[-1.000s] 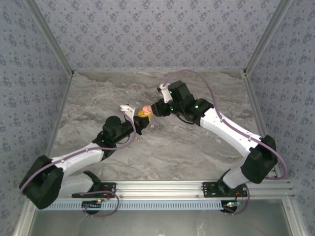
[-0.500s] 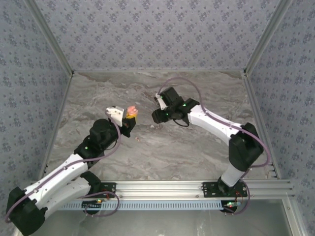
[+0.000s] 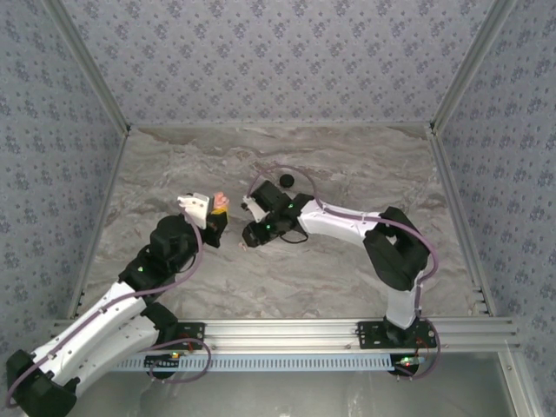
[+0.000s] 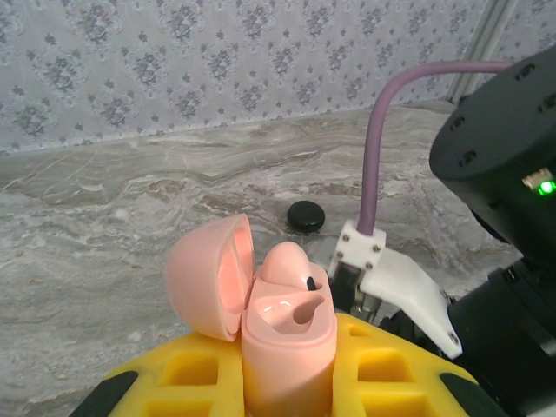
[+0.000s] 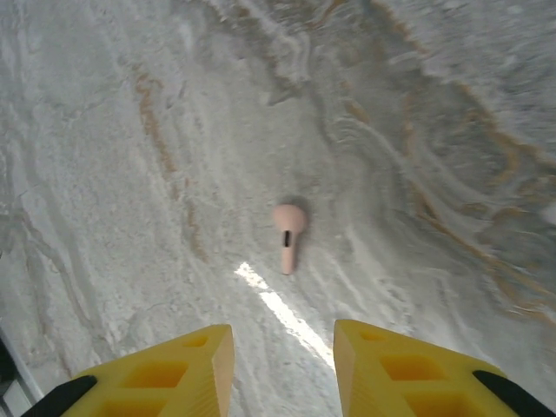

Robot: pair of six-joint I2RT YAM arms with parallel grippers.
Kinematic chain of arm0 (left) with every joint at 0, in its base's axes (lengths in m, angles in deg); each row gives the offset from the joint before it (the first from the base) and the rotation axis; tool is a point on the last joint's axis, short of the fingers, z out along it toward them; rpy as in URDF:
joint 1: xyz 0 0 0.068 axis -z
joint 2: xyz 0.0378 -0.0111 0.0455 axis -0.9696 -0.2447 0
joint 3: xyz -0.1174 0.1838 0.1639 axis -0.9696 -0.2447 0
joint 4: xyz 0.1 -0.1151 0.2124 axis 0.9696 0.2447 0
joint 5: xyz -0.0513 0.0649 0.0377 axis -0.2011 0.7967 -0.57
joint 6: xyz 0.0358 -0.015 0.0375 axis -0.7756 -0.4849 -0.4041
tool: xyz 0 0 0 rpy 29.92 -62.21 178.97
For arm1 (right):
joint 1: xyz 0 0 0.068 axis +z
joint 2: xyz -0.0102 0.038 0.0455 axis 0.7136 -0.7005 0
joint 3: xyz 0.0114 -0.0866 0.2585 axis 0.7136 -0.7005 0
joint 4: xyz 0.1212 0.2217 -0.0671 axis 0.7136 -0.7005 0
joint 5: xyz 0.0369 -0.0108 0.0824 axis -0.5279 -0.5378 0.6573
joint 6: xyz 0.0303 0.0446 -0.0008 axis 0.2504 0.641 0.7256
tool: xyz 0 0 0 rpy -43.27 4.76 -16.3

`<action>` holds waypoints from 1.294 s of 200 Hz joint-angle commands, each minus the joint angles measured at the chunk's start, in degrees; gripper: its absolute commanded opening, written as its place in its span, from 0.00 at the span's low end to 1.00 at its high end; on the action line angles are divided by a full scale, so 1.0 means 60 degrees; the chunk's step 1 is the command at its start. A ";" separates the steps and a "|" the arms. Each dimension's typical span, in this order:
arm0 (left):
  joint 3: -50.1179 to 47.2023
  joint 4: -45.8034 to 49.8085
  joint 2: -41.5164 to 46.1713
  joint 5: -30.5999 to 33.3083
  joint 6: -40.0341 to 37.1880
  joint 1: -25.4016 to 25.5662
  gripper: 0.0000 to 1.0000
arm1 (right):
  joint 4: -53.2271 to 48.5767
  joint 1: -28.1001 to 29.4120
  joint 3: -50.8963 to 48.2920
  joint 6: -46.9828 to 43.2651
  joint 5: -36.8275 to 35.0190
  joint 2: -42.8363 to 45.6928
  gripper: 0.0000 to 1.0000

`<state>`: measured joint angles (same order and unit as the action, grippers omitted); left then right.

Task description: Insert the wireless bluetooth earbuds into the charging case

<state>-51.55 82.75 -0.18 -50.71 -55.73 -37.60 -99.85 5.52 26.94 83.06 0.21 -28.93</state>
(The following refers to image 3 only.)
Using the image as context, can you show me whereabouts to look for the black controller board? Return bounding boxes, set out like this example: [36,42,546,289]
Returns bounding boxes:
[144,353,181,381]
[392,352,423,377]

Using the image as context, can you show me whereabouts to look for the grey metal shelf panel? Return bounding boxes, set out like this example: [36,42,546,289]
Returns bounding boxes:
[73,352,520,417]

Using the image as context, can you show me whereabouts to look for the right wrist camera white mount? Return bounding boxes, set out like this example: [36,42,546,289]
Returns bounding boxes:
[241,195,267,221]

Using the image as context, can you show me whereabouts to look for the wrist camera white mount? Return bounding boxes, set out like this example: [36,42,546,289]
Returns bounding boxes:
[176,192,215,230]
[241,195,267,221]

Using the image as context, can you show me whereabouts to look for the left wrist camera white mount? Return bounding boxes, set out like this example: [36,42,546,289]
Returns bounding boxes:
[176,192,215,230]

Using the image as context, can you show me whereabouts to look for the aluminium side rail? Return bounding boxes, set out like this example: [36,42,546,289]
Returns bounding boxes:
[64,125,132,321]
[427,123,497,317]

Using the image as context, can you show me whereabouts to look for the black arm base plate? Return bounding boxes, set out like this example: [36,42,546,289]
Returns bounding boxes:
[356,320,438,351]
[126,321,206,351]

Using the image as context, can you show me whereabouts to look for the aluminium front rail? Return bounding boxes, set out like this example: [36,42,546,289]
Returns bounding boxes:
[47,317,521,352]

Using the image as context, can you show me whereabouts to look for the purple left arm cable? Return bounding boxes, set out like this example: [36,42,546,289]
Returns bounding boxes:
[3,208,213,409]

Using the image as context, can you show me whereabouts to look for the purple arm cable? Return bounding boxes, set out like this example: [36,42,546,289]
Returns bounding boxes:
[3,208,213,409]
[248,164,443,381]

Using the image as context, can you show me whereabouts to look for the slotted grey cable duct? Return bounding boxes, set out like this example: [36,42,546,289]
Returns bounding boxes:
[108,352,403,374]

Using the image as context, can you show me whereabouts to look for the aluminium frame post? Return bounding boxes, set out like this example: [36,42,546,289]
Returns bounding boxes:
[43,0,132,134]
[429,0,520,134]

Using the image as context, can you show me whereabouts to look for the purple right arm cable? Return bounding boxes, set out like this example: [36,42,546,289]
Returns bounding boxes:
[248,164,443,381]

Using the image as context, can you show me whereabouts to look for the aluminium frame leg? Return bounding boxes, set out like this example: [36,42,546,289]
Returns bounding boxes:
[499,349,544,417]

